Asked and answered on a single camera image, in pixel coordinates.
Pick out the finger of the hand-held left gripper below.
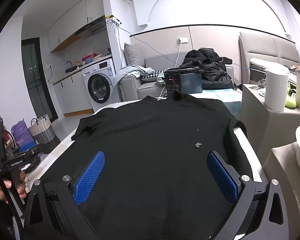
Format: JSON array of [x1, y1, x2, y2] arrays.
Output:
[[25, 146, 45, 157]]

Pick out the red box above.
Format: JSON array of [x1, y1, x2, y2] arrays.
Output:
[[82, 52, 97, 62]]

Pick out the white kitchen wall cabinet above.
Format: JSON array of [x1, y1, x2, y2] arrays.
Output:
[[48, 0, 105, 53]]

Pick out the black knit sweater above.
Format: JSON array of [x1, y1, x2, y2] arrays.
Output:
[[39, 94, 254, 240]]

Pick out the white washing machine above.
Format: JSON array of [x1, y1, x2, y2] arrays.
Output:
[[82, 59, 119, 113]]

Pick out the black jacket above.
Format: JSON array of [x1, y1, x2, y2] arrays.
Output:
[[179, 47, 234, 90]]

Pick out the houndstooth cloth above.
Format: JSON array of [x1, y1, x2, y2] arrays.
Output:
[[141, 69, 164, 82]]

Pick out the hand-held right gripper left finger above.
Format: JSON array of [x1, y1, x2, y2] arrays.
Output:
[[22, 151, 105, 240]]

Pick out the beige covered cabinet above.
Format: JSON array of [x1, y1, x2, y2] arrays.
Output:
[[240, 84, 300, 165]]

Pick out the light blue cloth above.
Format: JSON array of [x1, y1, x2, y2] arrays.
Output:
[[190, 89, 242, 120]]

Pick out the yellow-green item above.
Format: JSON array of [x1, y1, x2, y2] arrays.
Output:
[[285, 82, 297, 108]]

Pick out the beige covered stool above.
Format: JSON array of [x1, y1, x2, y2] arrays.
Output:
[[261, 142, 300, 240]]

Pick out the white cylindrical appliance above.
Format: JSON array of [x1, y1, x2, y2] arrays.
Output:
[[264, 69, 290, 112]]

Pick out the grey sofa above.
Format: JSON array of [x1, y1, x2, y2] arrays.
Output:
[[120, 57, 240, 103]]

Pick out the beige bed headboard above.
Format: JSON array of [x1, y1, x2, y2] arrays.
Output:
[[238, 32, 300, 90]]

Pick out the light grey hoodie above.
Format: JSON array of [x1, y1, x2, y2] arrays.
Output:
[[112, 65, 155, 88]]

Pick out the white power strip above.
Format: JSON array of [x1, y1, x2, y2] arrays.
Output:
[[105, 15, 122, 25]]

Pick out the black electric pressure cooker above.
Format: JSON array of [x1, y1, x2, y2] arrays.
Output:
[[163, 66, 205, 99]]

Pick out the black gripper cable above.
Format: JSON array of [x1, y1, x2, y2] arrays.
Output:
[[0, 152, 23, 240]]

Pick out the white kitchen counter cabinet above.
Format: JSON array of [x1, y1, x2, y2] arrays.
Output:
[[52, 67, 95, 117]]

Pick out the person's left hand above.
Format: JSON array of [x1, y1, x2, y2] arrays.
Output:
[[0, 172, 28, 204]]

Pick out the white bed pillow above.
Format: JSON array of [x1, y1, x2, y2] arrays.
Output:
[[250, 57, 289, 74]]

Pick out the purple plastic bag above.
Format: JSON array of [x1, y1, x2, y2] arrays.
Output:
[[11, 120, 35, 148]]

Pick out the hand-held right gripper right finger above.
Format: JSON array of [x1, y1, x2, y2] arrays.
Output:
[[206, 151, 294, 240]]

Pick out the grey cushion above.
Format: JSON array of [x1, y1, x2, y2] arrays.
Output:
[[124, 42, 147, 67]]

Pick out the dark glass door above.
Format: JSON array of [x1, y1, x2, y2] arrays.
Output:
[[21, 37, 58, 123]]

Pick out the woven laundry basket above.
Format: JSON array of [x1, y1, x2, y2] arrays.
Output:
[[27, 114, 53, 144]]

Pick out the range hood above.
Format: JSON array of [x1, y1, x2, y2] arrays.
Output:
[[75, 16, 107, 37]]

